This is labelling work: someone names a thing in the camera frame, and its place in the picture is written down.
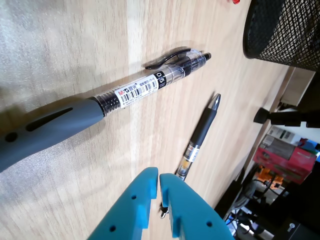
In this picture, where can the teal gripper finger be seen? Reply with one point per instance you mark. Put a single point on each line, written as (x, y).
(125, 212)
(192, 215)

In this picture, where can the black grip gel pen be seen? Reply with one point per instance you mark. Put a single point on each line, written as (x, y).
(202, 125)

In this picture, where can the grey grip gel pen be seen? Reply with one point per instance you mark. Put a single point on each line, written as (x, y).
(62, 122)

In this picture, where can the red gel pen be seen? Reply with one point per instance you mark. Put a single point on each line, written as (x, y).
(235, 1)

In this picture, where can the black mesh pen holder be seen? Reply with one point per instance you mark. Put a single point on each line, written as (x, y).
(287, 37)

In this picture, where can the orange plastic device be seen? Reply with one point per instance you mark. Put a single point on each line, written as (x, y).
(270, 177)

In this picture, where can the black box with white logo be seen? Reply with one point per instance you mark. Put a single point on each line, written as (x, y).
(300, 228)

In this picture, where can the grey box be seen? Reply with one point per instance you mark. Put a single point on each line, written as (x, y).
(277, 147)

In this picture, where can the red cardboard box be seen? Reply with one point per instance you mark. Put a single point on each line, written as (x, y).
(300, 165)

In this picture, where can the white box with green label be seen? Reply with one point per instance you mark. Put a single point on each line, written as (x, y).
(285, 133)

